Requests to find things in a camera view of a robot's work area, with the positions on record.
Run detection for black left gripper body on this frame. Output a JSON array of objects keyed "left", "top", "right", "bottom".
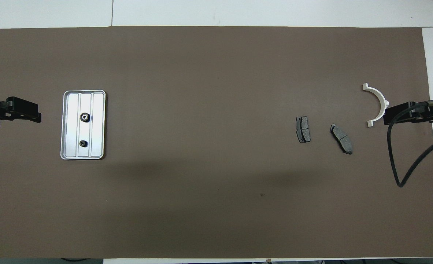
[{"left": 0, "top": 96, "right": 40, "bottom": 123}]

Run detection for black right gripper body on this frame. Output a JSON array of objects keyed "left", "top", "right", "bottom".
[{"left": 387, "top": 102, "right": 429, "bottom": 124}]

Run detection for silver metal tray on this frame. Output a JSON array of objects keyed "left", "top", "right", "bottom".
[{"left": 60, "top": 90, "right": 106, "bottom": 160}]

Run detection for long dark brake pad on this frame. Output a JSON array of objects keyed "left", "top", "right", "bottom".
[{"left": 330, "top": 124, "right": 354, "bottom": 155}]

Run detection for short dark brake pad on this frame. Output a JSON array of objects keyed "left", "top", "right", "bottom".
[{"left": 296, "top": 116, "right": 311, "bottom": 143}]

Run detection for brown table mat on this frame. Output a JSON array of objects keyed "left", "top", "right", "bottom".
[{"left": 0, "top": 26, "right": 433, "bottom": 259}]

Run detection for white semicircular bracket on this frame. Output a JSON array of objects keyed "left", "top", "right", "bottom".
[{"left": 362, "top": 83, "right": 390, "bottom": 128}]

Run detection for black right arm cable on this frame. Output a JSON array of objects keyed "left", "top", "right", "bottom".
[{"left": 386, "top": 102, "right": 433, "bottom": 188}]

